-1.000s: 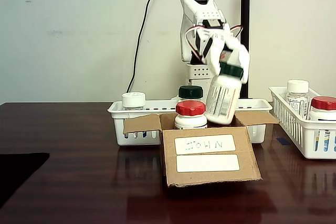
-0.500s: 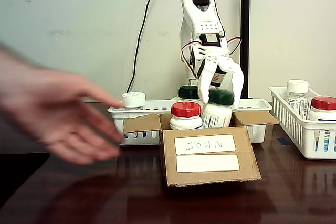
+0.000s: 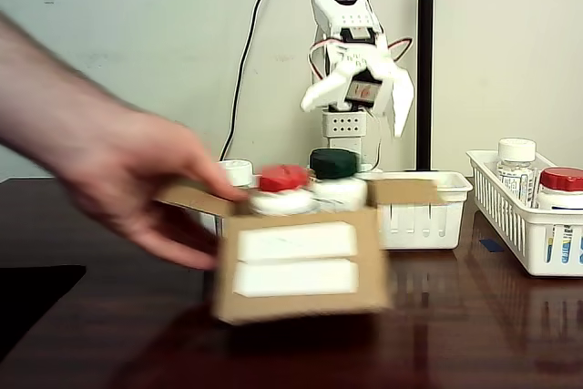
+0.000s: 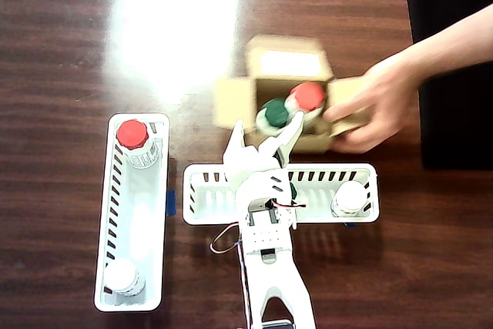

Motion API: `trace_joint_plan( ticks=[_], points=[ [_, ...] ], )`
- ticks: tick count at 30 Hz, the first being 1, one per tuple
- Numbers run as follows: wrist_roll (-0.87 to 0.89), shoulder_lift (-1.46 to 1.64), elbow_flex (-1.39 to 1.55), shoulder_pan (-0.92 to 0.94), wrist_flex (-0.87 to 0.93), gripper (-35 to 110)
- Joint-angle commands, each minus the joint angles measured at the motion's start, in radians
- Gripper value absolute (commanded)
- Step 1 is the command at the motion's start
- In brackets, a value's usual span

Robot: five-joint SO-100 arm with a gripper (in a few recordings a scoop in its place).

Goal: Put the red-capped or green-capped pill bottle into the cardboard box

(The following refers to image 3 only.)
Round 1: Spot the green-capped white bottle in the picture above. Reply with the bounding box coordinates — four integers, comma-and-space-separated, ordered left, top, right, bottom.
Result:
308, 148, 369, 213

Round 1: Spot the labelled cardboard box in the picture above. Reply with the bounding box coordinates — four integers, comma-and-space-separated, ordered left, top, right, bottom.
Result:
154, 177, 441, 326

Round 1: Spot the white slotted plastic tray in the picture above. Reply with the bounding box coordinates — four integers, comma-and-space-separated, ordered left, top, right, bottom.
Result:
199, 169, 475, 252
466, 149, 583, 279

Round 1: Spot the person's bare hand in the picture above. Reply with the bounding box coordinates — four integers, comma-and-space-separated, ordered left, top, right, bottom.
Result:
57, 96, 251, 271

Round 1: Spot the red white servo cable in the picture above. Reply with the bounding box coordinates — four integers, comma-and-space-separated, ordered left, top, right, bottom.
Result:
308, 36, 414, 86

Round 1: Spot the black wall cable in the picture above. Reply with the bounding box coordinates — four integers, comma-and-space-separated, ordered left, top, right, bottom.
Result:
220, 0, 281, 160

